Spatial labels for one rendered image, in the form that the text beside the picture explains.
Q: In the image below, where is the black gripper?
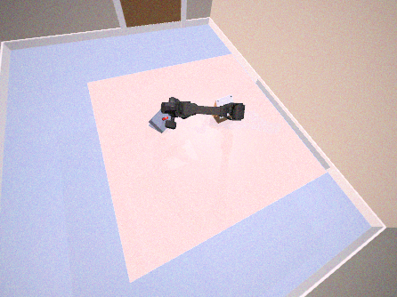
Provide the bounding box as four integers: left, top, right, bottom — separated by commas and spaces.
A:
165, 97, 179, 130

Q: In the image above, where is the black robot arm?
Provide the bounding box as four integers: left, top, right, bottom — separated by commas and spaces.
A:
160, 100, 246, 121

